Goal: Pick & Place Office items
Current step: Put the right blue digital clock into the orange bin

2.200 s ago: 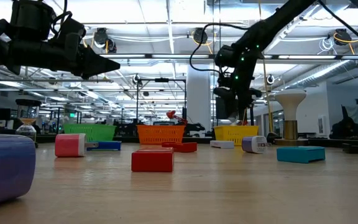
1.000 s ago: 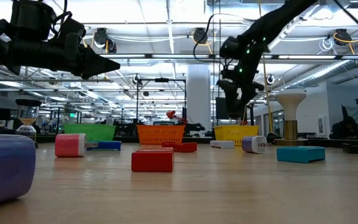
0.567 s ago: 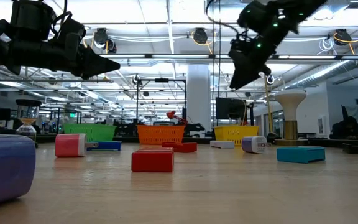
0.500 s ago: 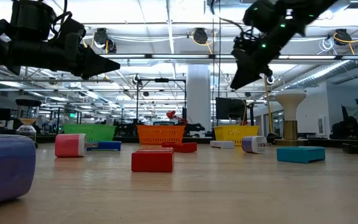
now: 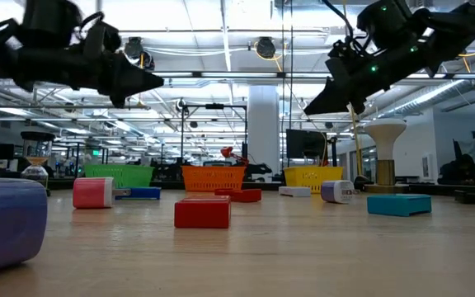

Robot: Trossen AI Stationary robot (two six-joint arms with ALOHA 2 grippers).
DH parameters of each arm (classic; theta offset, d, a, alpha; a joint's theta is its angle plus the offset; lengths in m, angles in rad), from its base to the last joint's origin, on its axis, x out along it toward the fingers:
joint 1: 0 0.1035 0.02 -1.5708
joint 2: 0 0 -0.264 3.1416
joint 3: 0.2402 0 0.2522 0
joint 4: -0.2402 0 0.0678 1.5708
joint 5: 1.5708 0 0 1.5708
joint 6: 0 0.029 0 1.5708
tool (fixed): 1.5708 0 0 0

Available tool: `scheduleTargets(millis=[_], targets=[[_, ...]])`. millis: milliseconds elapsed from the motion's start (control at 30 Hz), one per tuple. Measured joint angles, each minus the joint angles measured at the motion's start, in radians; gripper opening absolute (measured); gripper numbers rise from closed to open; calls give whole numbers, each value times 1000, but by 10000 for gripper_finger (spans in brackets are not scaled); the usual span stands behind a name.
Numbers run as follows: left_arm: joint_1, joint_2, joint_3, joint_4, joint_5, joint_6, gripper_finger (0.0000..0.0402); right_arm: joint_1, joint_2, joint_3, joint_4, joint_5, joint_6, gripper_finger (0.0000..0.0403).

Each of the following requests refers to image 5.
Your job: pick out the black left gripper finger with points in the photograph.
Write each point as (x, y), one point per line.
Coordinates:
(122, 70)
(118, 92)

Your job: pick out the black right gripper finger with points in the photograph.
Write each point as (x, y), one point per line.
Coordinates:
(330, 84)
(342, 99)

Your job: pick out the blue plastic box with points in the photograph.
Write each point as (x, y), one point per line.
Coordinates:
(142, 193)

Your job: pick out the white plastic box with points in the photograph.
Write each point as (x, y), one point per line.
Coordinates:
(295, 191)

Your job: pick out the teal plastic box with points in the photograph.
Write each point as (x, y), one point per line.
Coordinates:
(398, 205)

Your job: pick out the red digital timer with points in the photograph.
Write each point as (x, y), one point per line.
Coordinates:
(245, 196)

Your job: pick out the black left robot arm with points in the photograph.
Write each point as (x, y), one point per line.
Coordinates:
(48, 24)

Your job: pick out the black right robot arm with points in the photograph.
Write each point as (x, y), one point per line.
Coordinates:
(460, 29)

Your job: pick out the white building column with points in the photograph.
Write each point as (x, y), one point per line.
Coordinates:
(264, 123)

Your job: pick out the yellow plastic basket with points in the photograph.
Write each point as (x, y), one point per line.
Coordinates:
(311, 175)

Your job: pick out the green plastic basket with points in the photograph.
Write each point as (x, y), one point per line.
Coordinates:
(118, 175)

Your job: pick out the black hourglass orange sand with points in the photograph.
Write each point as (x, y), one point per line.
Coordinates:
(36, 173)

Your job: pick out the person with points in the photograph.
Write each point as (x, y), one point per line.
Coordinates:
(462, 171)

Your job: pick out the orange plastic basket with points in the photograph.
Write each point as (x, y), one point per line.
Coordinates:
(213, 177)

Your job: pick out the red flat plastic box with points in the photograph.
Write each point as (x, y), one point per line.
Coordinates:
(202, 214)

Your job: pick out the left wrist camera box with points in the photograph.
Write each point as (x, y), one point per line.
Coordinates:
(97, 41)

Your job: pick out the black metal gantry frame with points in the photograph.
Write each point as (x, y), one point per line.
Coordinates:
(214, 106)

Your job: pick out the black aluminium table frame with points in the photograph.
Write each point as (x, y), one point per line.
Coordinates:
(262, 185)

